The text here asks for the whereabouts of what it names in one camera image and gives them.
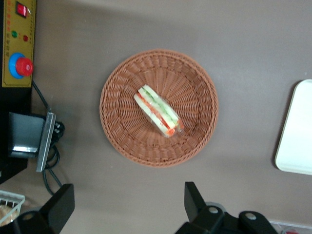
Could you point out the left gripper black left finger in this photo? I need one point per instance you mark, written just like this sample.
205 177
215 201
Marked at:
48 219

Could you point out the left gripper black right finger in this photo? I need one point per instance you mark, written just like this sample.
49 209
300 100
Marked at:
197 214

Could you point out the triangle sandwich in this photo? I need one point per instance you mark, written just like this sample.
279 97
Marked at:
156 107

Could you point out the round brown wicker basket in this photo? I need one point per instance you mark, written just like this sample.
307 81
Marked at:
195 109

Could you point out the beige plastic tray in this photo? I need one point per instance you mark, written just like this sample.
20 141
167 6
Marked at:
297 134

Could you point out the clear acrylic bottle rack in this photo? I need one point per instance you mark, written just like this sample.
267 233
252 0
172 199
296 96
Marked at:
280 225

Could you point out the red cola bottle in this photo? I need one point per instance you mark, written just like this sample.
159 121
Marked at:
290 231

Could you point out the black side stand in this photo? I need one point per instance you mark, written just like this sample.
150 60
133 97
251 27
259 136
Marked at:
12 97

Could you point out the yellow emergency stop control box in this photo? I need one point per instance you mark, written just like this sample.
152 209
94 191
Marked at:
22 48

